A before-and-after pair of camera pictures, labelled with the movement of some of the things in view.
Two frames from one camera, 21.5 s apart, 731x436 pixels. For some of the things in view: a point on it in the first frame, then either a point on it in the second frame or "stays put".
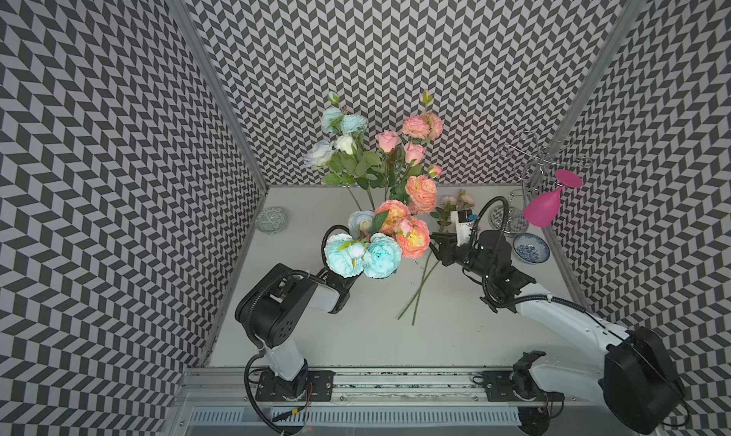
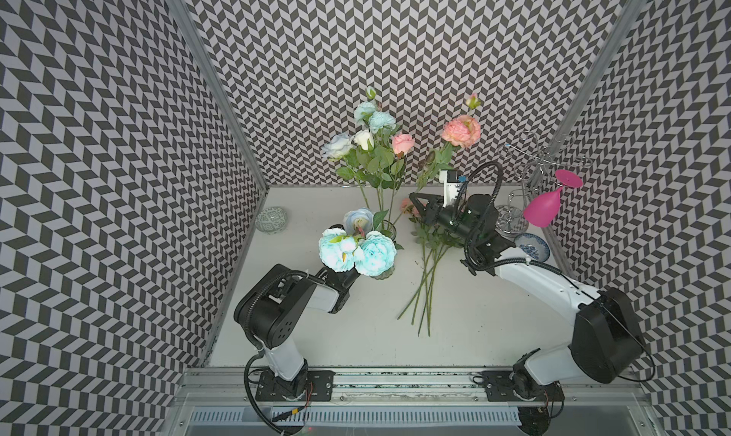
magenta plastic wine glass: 543,211 stays put
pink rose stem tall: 405,150 → 462,131
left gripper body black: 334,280 stays put
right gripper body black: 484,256 → 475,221
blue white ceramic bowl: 531,248 stays put
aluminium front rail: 412,386 stays put
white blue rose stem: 344,150 → 369,152
